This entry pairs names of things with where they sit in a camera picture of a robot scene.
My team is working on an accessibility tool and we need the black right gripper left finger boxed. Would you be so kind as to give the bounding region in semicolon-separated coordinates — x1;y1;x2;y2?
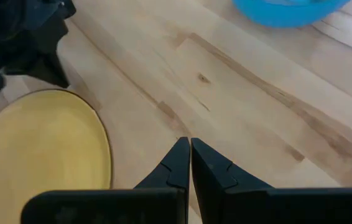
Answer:
20;136;191;224

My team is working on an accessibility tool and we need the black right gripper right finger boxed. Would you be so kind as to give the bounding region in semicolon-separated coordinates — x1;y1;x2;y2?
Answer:
190;138;352;224

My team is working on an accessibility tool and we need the yellow round plate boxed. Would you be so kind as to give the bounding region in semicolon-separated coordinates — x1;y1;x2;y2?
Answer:
0;88;113;224

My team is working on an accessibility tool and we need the blue bowl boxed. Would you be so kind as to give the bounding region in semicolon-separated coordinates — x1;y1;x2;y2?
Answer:
232;0;351;29

